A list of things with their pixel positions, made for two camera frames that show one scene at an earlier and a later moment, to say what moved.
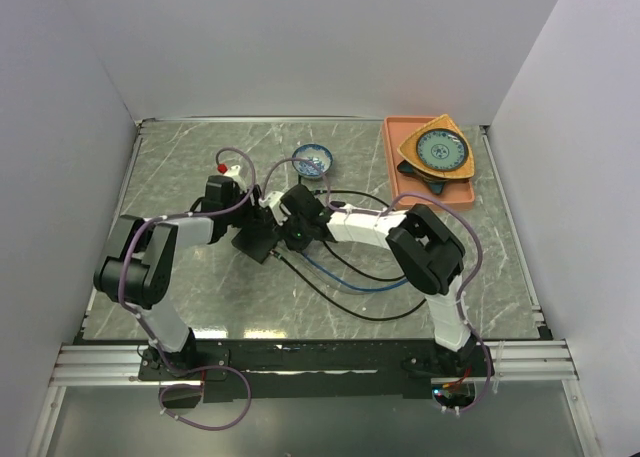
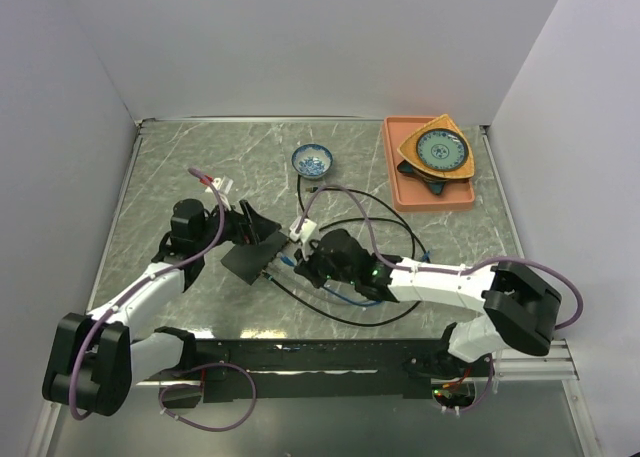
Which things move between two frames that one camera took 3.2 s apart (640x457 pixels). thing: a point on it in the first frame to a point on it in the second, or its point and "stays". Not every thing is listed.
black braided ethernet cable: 337,303 to 336,319
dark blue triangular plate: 436,182 stays
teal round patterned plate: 442,149 stays
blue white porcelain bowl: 318,154 stays
